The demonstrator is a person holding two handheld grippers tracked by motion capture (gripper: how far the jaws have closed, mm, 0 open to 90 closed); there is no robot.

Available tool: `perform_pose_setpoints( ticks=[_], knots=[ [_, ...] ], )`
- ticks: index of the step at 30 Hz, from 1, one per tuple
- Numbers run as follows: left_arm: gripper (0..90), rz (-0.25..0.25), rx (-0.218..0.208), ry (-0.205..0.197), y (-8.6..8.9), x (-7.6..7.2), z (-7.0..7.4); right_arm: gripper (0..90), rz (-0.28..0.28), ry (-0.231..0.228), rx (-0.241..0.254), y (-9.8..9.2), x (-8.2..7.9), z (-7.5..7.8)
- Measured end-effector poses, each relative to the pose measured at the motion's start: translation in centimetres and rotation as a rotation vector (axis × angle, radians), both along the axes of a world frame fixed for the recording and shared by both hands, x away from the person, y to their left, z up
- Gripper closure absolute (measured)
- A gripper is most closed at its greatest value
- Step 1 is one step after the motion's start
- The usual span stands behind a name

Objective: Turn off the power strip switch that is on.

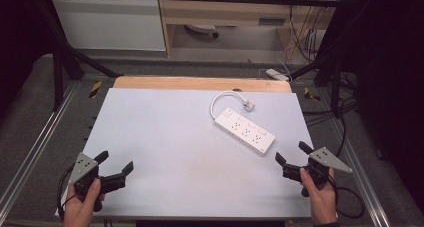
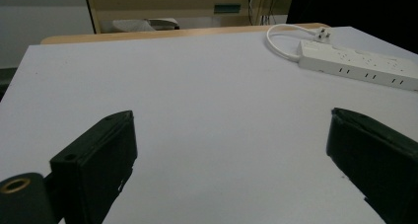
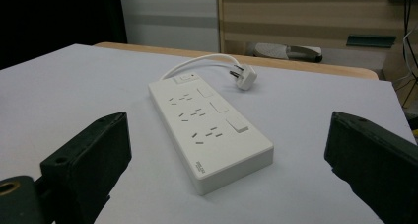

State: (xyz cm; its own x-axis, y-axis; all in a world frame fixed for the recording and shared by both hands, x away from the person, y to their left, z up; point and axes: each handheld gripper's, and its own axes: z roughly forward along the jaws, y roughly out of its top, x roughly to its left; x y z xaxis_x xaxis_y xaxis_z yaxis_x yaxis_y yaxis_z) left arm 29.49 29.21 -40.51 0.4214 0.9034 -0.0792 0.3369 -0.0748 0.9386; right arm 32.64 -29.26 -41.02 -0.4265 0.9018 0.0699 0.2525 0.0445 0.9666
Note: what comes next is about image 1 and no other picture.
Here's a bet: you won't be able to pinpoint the bundle of hanging cables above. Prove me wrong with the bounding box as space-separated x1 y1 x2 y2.
288 6 329 63

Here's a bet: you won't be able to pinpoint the person's right hand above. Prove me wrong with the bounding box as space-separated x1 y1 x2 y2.
299 166 338 226

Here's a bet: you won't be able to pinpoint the black metal stand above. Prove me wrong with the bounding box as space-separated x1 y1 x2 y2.
289 50 344 118
33 0 123 111

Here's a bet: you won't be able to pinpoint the black floor cables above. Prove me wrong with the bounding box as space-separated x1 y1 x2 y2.
301 96 358 158

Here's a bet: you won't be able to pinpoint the dark curtain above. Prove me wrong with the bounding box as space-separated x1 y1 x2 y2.
343 0 424 201
0 0 54 105

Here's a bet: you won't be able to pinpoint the small white floor power strip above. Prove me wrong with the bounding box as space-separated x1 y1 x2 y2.
265 68 290 82

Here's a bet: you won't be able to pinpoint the white cabinet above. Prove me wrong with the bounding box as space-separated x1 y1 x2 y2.
50 0 167 52

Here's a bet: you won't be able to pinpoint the yellow black tape strip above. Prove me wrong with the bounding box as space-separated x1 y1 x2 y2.
303 86 322 102
88 80 103 99

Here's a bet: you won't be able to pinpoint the white power strip cable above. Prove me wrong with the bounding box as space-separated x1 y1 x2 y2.
209 90 249 121

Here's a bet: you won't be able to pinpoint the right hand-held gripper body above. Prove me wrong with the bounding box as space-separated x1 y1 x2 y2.
282 146 353 188

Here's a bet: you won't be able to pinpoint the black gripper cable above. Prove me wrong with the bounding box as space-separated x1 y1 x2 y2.
328 175 366 220
56 165 76 220

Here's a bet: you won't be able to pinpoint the office chair base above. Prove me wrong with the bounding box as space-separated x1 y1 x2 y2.
184 24 220 39

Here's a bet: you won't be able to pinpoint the light wooden desk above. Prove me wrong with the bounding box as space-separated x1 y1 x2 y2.
156 0 344 58

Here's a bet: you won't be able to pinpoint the aluminium rail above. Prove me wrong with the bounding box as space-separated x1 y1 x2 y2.
328 120 391 227
0 81 79 215

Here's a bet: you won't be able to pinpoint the wooden table board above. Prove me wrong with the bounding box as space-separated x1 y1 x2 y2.
112 75 293 94

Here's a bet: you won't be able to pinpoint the person's left hand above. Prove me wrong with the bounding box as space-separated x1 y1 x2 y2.
62 178 106 227

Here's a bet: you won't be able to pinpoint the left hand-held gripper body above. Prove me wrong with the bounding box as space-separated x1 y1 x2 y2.
68 152 128 199

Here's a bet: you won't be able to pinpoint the white power plug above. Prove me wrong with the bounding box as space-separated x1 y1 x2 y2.
242 99 256 113

